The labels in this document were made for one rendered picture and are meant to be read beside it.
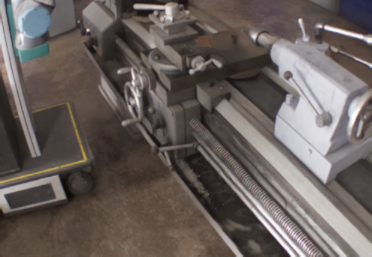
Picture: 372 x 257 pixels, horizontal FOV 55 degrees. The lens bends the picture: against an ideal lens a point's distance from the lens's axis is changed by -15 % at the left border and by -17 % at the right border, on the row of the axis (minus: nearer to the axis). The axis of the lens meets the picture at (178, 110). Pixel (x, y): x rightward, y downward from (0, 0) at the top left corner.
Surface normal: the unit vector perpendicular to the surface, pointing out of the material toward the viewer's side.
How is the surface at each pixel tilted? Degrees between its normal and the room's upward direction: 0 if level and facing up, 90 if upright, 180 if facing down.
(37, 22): 94
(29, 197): 90
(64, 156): 0
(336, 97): 82
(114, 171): 0
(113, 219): 0
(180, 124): 90
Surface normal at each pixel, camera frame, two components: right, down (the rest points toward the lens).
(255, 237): -0.04, -0.81
